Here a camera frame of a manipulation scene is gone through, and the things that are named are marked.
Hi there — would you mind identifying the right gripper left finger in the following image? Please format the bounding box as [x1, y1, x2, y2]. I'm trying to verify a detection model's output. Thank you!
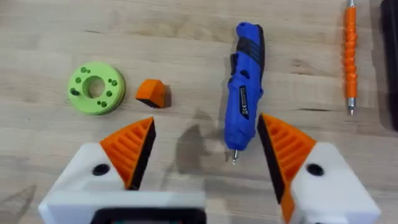
[49, 116, 157, 200]

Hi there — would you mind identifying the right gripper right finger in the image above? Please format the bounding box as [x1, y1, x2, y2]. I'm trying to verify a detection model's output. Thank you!
[256, 113, 382, 224]

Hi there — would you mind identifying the blue electric screwdriver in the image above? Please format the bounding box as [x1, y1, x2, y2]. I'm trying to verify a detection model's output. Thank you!
[224, 21, 266, 166]

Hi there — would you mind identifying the orange ribbed wedge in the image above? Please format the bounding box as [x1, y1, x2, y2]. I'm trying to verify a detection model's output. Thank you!
[135, 78, 167, 109]

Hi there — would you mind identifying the green disc with holes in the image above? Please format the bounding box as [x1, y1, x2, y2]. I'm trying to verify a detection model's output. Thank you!
[67, 60, 127, 116]

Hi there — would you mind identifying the black box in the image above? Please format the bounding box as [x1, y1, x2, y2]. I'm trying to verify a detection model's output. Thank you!
[380, 0, 398, 131]

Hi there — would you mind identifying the orange-handled hand screwdriver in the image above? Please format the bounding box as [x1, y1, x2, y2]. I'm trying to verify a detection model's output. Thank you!
[343, 0, 359, 116]

